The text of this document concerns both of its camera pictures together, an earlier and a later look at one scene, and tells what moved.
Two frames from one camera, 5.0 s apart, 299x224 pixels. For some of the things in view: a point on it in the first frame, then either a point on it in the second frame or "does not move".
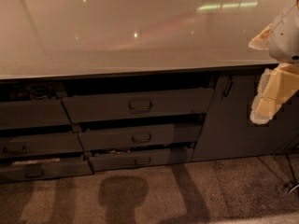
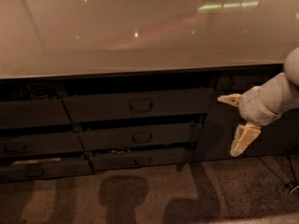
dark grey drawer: [141, 158] does not move
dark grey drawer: [39, 145] does not move
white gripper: [286, 41] → [253, 107]
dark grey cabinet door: [226, 129] does not move
